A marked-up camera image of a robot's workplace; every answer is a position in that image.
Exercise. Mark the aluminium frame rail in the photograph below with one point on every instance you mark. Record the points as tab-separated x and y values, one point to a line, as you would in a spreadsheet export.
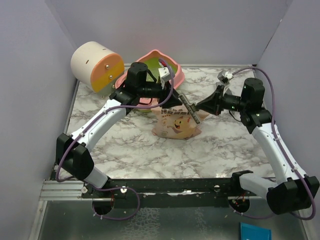
61	191

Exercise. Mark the cream orange cylindrical cat house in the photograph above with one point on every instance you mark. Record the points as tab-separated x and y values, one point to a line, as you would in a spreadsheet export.
97	67

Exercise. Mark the bag sealing clip strip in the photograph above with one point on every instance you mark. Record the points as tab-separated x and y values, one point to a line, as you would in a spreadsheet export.
191	108

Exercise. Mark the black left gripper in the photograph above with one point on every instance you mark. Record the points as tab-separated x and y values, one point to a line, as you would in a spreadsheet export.
165	93

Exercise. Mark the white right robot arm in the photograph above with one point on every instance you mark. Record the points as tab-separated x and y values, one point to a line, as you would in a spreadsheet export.
293	189

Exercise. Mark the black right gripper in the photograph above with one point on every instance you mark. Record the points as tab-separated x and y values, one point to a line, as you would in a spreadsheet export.
213	104

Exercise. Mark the blue card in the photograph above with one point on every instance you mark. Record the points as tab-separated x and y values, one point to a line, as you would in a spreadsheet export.
251	232

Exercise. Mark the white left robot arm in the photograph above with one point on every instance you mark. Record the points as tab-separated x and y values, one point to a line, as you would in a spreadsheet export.
73	152

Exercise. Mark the cat litter bag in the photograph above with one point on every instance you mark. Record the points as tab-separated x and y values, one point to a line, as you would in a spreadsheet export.
174	123

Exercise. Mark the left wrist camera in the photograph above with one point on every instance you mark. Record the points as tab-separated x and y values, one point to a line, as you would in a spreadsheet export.
165	76

